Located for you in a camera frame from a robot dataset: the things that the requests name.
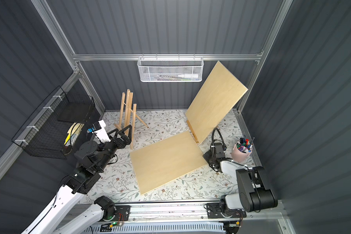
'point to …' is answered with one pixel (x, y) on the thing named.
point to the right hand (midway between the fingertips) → (207, 155)
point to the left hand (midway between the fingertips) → (125, 129)
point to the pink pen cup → (242, 149)
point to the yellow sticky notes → (73, 133)
